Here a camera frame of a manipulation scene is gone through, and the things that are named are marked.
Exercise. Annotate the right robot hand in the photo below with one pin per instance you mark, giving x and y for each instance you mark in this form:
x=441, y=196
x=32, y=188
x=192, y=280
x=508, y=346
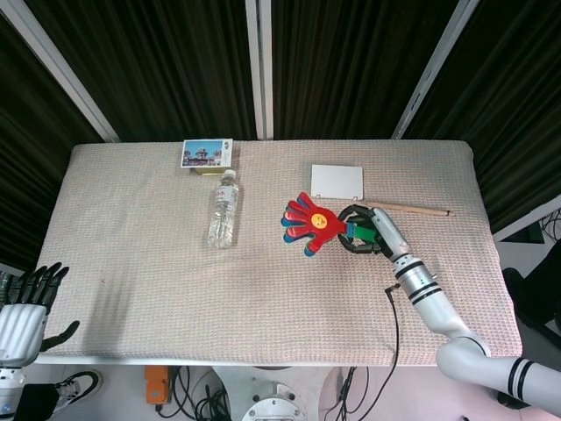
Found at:
x=390, y=232

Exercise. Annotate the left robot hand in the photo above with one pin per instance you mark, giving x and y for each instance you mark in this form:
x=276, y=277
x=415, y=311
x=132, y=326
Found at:
x=22, y=331

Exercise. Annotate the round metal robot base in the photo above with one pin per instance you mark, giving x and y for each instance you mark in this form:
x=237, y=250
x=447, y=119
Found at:
x=271, y=394

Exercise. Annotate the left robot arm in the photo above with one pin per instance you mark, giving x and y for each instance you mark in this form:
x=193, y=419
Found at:
x=11, y=388

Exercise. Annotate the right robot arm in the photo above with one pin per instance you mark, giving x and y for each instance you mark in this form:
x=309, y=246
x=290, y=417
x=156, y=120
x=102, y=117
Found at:
x=438, y=311

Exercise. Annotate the orange device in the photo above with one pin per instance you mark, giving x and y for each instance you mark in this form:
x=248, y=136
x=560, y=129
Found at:
x=157, y=383

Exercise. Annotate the wooden stick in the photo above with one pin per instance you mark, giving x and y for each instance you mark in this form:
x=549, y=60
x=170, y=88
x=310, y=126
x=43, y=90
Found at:
x=421, y=209

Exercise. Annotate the white flat board with clips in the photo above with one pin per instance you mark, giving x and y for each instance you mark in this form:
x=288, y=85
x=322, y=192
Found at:
x=336, y=180

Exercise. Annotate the black and white sneaker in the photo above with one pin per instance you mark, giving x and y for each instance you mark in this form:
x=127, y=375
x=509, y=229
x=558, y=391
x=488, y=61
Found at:
x=81, y=386

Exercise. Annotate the black chair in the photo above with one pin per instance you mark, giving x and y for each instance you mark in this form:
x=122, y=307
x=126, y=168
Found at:
x=534, y=285

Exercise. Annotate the clear plastic water bottle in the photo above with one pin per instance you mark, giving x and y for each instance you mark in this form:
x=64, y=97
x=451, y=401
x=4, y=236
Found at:
x=224, y=210

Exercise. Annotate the beige waffle tablecloth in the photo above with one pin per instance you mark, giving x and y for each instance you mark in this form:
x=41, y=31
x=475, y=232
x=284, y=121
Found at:
x=219, y=298

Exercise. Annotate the picture postcard box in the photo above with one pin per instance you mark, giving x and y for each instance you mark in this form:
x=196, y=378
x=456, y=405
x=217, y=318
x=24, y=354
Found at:
x=203, y=153

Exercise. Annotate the black curtain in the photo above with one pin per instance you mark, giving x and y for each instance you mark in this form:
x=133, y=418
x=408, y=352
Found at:
x=175, y=66

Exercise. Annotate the white frame post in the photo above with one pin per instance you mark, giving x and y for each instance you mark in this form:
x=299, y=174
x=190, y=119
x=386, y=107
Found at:
x=434, y=70
x=259, y=66
x=66, y=74

